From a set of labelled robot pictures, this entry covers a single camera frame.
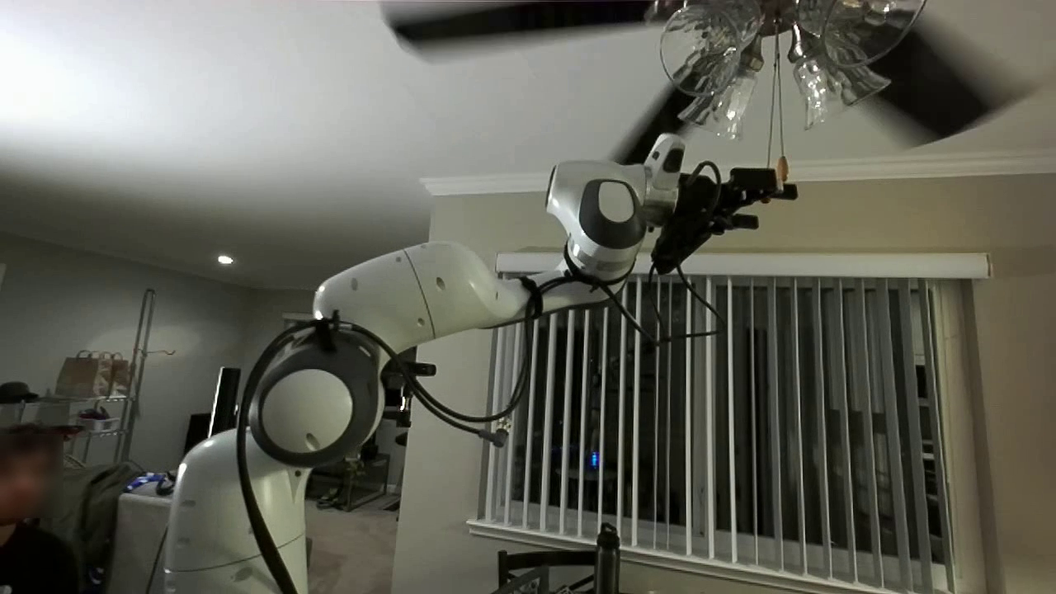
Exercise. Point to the brown paper bag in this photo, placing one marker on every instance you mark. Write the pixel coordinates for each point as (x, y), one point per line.
(91, 375)

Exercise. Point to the person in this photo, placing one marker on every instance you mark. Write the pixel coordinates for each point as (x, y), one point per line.
(25, 528)

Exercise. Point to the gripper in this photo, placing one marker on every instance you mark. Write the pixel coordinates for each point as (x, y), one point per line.
(700, 198)

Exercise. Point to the dark cap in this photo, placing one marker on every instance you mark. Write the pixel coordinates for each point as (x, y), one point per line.
(16, 392)

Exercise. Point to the black monitor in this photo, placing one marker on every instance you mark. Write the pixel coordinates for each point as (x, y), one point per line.
(224, 400)

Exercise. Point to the black water bottle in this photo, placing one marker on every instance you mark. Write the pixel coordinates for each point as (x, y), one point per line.
(607, 561)

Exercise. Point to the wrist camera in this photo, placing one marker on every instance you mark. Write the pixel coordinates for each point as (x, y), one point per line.
(676, 243)

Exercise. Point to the white vertical blinds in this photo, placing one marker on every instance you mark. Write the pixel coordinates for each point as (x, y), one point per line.
(825, 412)

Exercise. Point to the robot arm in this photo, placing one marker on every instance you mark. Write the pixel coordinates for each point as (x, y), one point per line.
(445, 285)

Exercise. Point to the camera on mount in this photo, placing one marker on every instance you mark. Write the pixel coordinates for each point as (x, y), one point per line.
(406, 388)

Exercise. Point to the dark wooden chair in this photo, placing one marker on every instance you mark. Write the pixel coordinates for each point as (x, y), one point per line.
(528, 569)

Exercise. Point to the ceiling fan with glass lights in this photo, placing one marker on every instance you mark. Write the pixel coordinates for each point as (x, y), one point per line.
(734, 58)

